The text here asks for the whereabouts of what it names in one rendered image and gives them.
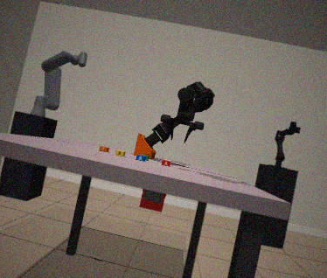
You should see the yellow block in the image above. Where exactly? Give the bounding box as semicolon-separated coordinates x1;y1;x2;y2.
115;150;126;156

